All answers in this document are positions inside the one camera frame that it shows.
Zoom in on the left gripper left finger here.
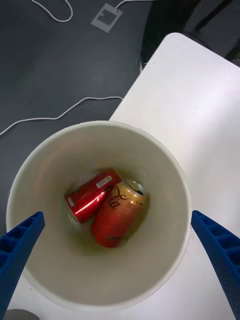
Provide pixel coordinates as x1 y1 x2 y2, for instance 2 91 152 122
0 211 46 320

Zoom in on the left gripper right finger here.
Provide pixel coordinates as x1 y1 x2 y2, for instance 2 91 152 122
191 209 240 320

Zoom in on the grey floor marker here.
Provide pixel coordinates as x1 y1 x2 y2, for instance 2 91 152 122
90 2 124 33

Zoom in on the looping white cable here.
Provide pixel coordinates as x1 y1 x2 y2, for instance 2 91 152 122
31 0 156 23

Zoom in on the white power strip cable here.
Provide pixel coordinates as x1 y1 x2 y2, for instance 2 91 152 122
0 96 124 137

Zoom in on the gold and red drink can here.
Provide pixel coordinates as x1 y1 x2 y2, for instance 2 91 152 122
91 177 151 249

